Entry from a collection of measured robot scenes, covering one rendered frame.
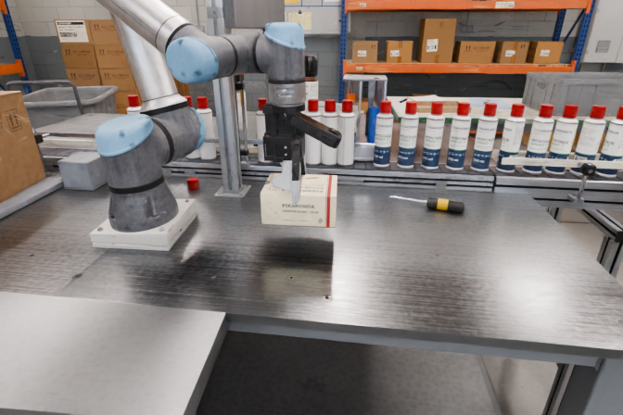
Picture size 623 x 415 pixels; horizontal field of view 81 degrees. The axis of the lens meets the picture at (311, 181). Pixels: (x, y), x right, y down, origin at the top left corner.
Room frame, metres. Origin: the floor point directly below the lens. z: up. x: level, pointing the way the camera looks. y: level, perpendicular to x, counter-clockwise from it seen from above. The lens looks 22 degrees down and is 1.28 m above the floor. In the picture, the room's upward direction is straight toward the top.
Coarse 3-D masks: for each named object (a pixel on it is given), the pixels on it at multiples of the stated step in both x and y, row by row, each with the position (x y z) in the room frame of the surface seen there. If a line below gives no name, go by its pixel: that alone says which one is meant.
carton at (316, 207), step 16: (272, 176) 0.81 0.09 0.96; (304, 176) 0.81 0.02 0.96; (320, 176) 0.81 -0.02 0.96; (336, 176) 0.81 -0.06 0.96; (272, 192) 0.71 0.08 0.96; (288, 192) 0.72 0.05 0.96; (304, 192) 0.72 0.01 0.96; (320, 192) 0.72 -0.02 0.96; (336, 192) 0.72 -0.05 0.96; (272, 208) 0.71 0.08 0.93; (288, 208) 0.70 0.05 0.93; (304, 208) 0.70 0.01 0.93; (320, 208) 0.70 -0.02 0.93; (272, 224) 0.71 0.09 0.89; (288, 224) 0.70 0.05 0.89; (304, 224) 0.70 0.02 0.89; (320, 224) 0.70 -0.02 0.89
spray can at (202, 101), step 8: (200, 96) 1.19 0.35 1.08; (200, 104) 1.16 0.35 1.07; (200, 112) 1.15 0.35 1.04; (208, 112) 1.16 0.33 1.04; (208, 120) 1.16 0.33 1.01; (208, 128) 1.16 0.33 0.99; (208, 136) 1.16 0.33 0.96; (208, 144) 1.15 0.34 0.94; (200, 152) 1.16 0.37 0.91; (208, 152) 1.15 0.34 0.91; (208, 160) 1.15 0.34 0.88
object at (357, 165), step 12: (48, 156) 1.21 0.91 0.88; (60, 156) 1.21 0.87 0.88; (216, 156) 1.20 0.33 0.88; (324, 168) 1.09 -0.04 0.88; (336, 168) 1.08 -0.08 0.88; (348, 168) 1.08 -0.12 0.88; (360, 168) 1.08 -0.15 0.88; (372, 168) 1.08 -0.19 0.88; (396, 168) 1.08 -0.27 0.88; (420, 168) 1.08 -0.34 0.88; (444, 168) 1.08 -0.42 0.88; (468, 168) 1.08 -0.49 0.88
